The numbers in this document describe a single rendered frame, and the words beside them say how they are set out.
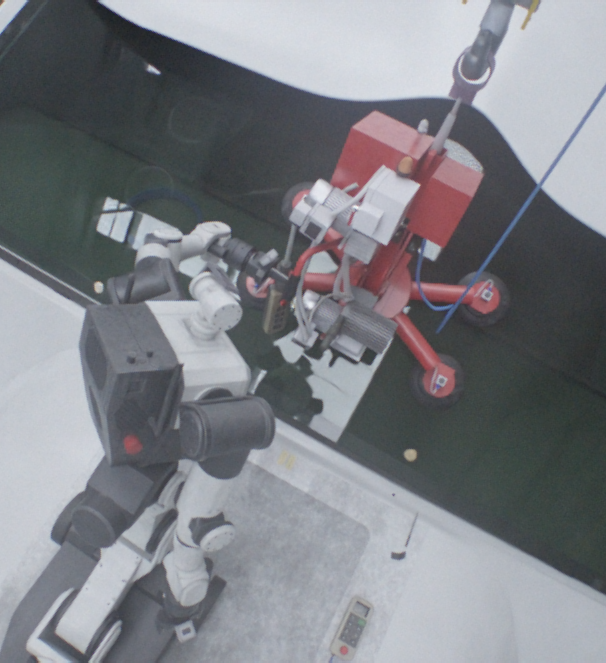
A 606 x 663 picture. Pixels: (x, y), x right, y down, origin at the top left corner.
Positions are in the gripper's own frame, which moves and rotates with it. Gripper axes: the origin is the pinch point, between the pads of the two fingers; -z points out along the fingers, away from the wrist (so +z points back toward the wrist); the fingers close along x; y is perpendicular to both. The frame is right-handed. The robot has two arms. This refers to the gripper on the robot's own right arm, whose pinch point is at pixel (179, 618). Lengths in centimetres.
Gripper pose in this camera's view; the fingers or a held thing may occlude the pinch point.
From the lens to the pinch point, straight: 167.3
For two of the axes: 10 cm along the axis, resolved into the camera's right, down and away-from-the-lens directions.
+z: 1.9, -7.7, -6.0
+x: 8.5, -1.8, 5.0
